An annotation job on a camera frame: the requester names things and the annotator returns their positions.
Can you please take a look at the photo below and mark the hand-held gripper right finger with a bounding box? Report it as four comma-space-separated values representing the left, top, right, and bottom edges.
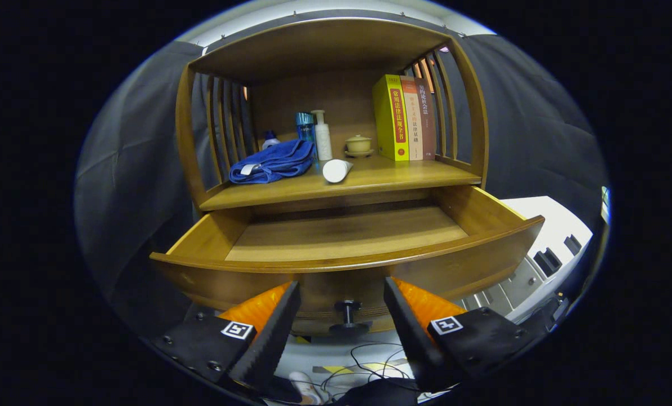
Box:
383, 276, 540, 392

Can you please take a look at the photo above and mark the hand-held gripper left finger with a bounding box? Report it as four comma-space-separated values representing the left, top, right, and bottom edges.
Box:
151, 281, 302, 395

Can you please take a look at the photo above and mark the black drawer knob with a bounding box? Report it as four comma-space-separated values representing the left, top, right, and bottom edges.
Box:
329, 300, 370, 334

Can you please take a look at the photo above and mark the wooden drawer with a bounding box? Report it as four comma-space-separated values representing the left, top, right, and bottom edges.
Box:
149, 185, 545, 336

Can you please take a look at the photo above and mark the white green cleanser tube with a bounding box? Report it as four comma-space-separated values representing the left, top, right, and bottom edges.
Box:
322, 159, 353, 184

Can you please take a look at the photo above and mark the wooden countertop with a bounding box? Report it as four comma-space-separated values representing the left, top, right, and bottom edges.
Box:
200, 155, 482, 212

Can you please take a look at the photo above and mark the white drawer unit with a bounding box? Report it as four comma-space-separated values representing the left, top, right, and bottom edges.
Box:
454, 196, 594, 325

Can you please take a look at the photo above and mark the wooden cabinet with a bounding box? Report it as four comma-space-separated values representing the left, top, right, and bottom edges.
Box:
175, 17, 490, 212

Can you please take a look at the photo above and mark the dark floor object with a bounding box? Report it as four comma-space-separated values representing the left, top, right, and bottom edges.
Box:
336, 378, 421, 406

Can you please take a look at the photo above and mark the blue folded towel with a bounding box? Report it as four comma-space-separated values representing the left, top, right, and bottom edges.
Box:
228, 139, 316, 184

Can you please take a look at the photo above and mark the beige lidded tea cup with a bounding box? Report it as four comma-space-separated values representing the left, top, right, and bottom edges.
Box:
344, 134, 375, 158

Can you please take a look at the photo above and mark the white pump bottle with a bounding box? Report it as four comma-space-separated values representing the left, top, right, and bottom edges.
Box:
311, 109, 333, 162

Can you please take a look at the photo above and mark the beige orange book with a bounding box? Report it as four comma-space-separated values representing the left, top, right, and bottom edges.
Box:
399, 76, 424, 161

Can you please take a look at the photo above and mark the brown book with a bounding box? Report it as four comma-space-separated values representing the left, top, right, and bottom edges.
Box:
414, 78, 437, 161

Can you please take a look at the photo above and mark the blue glossy bottle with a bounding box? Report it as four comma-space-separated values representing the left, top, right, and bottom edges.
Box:
295, 112, 318, 161

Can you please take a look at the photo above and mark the yellow thick book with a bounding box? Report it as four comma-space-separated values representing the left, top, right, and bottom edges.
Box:
372, 74, 410, 162

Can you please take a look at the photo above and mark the black cable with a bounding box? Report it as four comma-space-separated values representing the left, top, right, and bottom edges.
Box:
319, 340, 421, 395

